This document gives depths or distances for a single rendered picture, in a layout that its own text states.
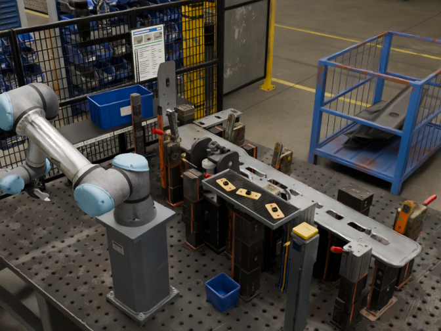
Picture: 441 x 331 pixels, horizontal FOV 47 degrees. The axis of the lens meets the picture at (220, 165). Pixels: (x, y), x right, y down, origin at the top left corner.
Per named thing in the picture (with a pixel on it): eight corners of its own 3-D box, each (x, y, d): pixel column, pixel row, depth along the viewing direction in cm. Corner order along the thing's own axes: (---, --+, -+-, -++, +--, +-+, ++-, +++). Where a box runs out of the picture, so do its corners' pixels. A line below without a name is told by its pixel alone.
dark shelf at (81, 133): (196, 108, 288) (196, 104, 286) (46, 158, 236) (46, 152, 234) (173, 97, 302) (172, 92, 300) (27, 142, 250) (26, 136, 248)
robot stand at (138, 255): (141, 325, 187) (132, 239, 167) (105, 299, 199) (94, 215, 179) (180, 295, 201) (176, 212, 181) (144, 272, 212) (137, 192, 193)
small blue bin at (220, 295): (241, 303, 197) (241, 286, 193) (222, 315, 192) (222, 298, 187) (222, 288, 204) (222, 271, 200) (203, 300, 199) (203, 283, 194)
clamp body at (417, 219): (415, 278, 211) (434, 206, 193) (396, 295, 202) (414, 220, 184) (393, 265, 218) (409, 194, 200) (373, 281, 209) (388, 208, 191)
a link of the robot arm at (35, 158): (50, 68, 180) (35, 161, 212) (25, 77, 172) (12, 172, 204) (73, 87, 178) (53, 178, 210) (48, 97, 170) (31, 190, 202)
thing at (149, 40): (167, 75, 293) (164, 22, 277) (134, 85, 280) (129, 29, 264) (165, 75, 294) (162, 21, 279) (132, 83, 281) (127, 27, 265)
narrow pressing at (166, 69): (178, 120, 273) (175, 59, 256) (160, 126, 267) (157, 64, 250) (177, 120, 274) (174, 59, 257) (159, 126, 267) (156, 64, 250)
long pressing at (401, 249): (428, 245, 184) (430, 242, 183) (395, 272, 171) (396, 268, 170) (191, 123, 273) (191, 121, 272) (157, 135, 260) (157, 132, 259)
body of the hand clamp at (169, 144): (183, 203, 258) (181, 141, 240) (172, 207, 254) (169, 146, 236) (176, 198, 261) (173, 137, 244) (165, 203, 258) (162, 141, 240)
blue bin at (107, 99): (155, 115, 271) (153, 92, 265) (102, 130, 255) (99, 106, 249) (140, 106, 283) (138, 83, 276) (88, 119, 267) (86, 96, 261)
